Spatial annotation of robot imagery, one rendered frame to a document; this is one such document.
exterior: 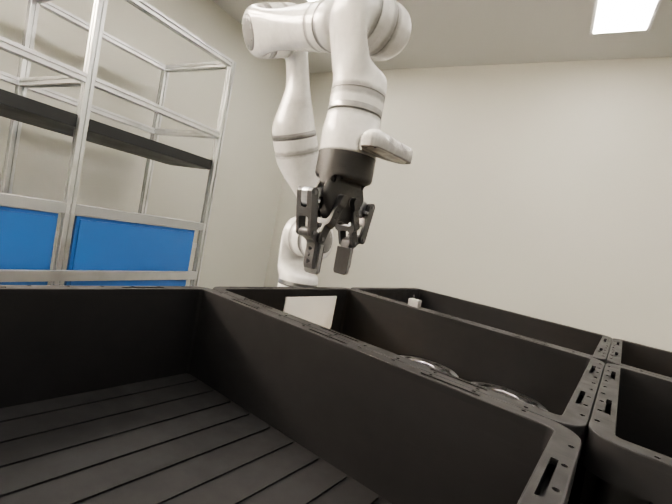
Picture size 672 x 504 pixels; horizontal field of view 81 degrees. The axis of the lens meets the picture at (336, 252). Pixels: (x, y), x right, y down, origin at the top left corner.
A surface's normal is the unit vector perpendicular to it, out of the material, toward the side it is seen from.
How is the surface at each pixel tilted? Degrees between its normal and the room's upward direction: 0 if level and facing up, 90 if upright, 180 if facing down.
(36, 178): 90
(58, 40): 90
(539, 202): 90
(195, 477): 0
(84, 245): 90
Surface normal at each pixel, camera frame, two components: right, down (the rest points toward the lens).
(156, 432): 0.18, -0.98
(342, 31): -0.77, 0.20
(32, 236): 0.86, 0.18
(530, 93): -0.48, -0.05
